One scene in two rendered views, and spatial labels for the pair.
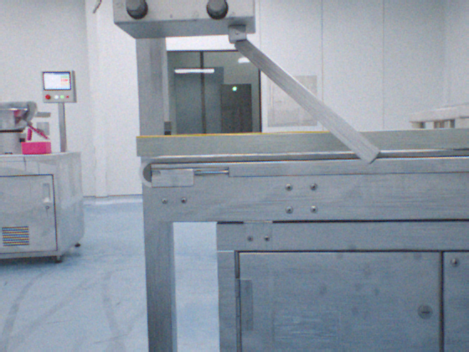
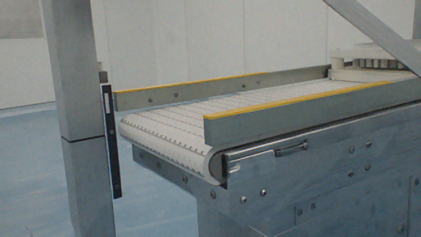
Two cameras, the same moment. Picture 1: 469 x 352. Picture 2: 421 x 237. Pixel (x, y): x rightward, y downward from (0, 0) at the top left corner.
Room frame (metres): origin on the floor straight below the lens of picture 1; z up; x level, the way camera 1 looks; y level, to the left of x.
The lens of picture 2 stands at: (0.39, 0.41, 0.94)
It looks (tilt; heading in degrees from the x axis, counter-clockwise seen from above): 12 degrees down; 322
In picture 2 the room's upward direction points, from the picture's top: 3 degrees counter-clockwise
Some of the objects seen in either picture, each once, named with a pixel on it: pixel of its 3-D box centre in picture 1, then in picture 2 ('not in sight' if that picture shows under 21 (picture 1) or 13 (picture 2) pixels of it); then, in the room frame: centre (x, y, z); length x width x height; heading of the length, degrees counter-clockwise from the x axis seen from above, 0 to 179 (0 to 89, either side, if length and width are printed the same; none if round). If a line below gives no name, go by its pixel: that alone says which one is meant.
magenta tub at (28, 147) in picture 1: (37, 147); not in sight; (2.96, 1.35, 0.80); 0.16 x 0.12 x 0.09; 94
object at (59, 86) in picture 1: (59, 111); not in sight; (3.30, 1.32, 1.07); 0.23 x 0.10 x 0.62; 94
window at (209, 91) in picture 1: (210, 93); not in sight; (5.79, 0.28, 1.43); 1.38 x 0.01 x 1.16; 94
